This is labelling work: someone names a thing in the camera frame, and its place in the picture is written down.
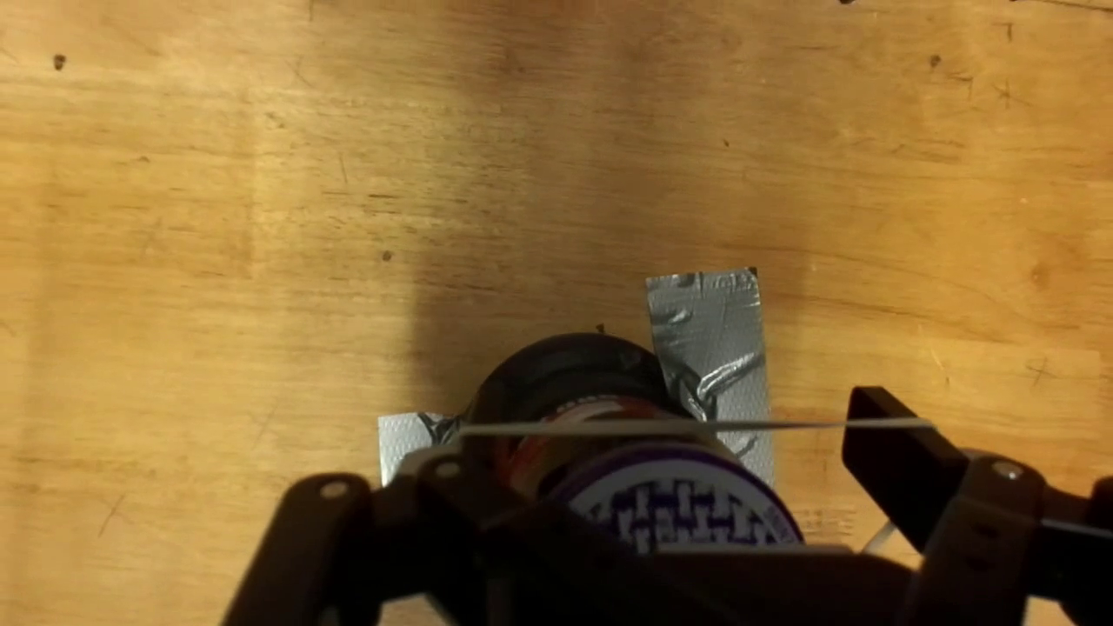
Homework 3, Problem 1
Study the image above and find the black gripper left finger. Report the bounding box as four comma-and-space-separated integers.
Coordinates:
222, 450, 585, 626

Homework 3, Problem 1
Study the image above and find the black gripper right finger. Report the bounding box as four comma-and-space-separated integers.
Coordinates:
842, 382, 1113, 626

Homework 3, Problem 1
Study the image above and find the small red black object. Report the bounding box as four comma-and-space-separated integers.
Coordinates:
459, 329, 810, 555

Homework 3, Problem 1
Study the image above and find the grey duct tape piece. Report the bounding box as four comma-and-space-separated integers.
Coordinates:
644, 264, 780, 487
373, 408, 452, 489

